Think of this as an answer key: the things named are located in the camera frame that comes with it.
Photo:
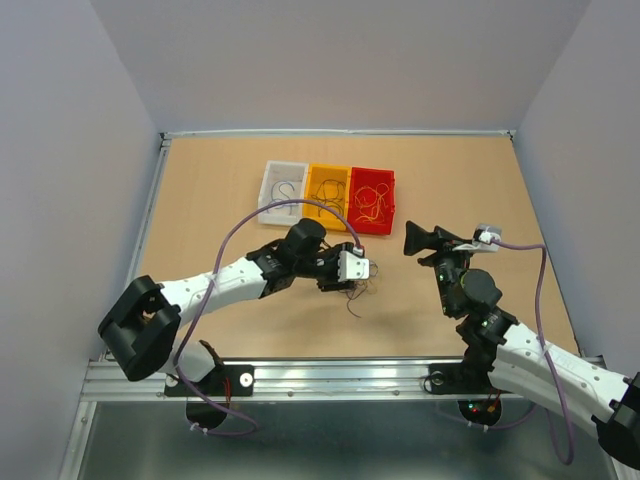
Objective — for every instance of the aluminium rail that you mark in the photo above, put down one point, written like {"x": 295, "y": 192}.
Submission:
{"x": 330, "y": 132}
{"x": 140, "y": 243}
{"x": 286, "y": 380}

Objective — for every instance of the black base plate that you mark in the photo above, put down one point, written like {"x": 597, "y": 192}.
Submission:
{"x": 234, "y": 379}
{"x": 444, "y": 378}

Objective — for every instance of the white plastic bin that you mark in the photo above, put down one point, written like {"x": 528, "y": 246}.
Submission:
{"x": 282, "y": 181}

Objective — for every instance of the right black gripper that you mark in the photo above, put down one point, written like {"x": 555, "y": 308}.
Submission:
{"x": 417, "y": 238}

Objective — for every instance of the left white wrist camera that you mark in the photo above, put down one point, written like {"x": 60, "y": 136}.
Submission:
{"x": 353, "y": 265}

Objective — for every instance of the yellow plastic bin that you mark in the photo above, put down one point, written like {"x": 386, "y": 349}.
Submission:
{"x": 327, "y": 185}

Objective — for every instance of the red plastic bin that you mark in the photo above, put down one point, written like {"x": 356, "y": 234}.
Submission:
{"x": 371, "y": 207}

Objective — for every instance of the aluminium front rail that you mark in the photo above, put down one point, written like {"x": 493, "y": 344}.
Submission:
{"x": 286, "y": 380}

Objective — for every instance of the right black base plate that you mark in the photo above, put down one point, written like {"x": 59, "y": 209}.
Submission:
{"x": 444, "y": 378}

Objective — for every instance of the aluminium left side rail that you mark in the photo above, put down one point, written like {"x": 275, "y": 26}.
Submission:
{"x": 140, "y": 243}

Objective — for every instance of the aluminium back rail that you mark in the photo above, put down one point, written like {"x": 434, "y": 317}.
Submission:
{"x": 330, "y": 132}

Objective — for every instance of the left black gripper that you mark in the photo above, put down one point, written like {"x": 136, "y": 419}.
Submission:
{"x": 332, "y": 283}

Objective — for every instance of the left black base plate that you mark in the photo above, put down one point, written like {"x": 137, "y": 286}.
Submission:
{"x": 234, "y": 379}

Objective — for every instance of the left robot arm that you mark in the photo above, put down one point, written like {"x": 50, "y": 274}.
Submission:
{"x": 141, "y": 328}

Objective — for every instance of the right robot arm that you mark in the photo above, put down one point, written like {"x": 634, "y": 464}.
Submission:
{"x": 513, "y": 358}

